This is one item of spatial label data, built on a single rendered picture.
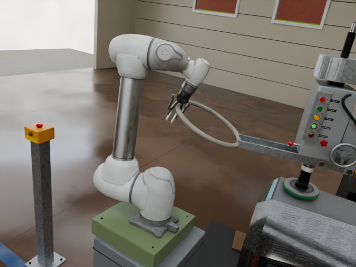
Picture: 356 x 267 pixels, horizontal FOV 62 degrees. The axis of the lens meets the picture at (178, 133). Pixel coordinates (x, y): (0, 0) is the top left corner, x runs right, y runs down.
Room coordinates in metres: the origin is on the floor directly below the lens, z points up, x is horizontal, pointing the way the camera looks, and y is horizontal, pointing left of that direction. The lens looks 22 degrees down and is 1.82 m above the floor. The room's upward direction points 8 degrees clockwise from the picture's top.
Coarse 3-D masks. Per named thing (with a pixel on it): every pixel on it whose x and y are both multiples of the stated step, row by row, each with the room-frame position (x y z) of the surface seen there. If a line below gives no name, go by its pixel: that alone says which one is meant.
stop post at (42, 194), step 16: (32, 128) 1.61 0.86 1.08; (48, 128) 1.64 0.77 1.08; (32, 144) 1.62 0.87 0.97; (48, 144) 1.65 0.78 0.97; (32, 160) 1.62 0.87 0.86; (48, 160) 1.65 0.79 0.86; (32, 176) 1.62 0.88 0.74; (48, 176) 1.64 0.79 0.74; (48, 192) 1.64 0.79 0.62; (48, 208) 1.63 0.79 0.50; (48, 224) 1.63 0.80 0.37; (48, 240) 1.62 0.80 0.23; (48, 256) 1.62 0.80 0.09
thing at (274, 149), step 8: (240, 136) 1.83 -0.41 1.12; (248, 136) 1.83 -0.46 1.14; (240, 144) 1.73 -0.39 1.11; (248, 144) 1.71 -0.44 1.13; (256, 144) 1.71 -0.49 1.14; (264, 144) 1.80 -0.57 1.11; (272, 144) 1.79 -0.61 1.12; (280, 144) 1.78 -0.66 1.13; (264, 152) 1.69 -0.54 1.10; (272, 152) 1.68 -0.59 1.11; (280, 152) 1.68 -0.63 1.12; (288, 152) 1.67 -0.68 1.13; (296, 152) 1.76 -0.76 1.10; (296, 160) 1.65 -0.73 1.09; (304, 160) 1.65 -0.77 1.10; (312, 160) 1.64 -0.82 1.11; (320, 160) 1.63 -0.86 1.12; (336, 160) 1.71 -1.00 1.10; (344, 160) 1.70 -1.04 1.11; (328, 168) 1.62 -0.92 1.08; (336, 168) 1.61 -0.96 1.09; (344, 168) 1.60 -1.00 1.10
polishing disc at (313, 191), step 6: (288, 180) 1.75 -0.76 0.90; (294, 180) 1.76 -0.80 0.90; (288, 186) 1.66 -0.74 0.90; (294, 186) 1.67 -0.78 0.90; (312, 186) 1.71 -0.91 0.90; (294, 192) 1.62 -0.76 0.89; (300, 192) 1.61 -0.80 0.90; (306, 192) 1.62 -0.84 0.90; (312, 192) 1.63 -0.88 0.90; (318, 192) 1.64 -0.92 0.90
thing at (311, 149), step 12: (312, 84) 1.80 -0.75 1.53; (324, 84) 1.65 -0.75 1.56; (312, 96) 1.70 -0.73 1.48; (336, 96) 1.59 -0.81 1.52; (336, 108) 1.59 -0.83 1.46; (348, 108) 1.57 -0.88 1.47; (324, 120) 1.59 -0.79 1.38; (336, 120) 1.58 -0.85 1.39; (348, 120) 1.57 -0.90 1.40; (300, 132) 1.72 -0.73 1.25; (324, 132) 1.59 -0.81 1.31; (336, 132) 1.58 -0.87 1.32; (300, 144) 1.63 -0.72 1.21; (312, 144) 1.60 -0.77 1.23; (336, 144) 1.57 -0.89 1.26; (312, 156) 1.59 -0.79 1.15; (324, 156) 1.58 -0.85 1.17
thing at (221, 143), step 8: (176, 104) 1.81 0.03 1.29; (192, 104) 2.01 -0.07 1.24; (200, 104) 2.04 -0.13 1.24; (176, 112) 1.73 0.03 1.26; (216, 112) 2.05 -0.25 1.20; (184, 120) 1.65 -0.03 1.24; (224, 120) 2.00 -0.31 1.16; (192, 128) 1.61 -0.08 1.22; (232, 128) 1.94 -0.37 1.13; (200, 136) 1.60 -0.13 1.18; (208, 136) 1.59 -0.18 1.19; (216, 144) 1.60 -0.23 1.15; (224, 144) 1.61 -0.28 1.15; (232, 144) 1.65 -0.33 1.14
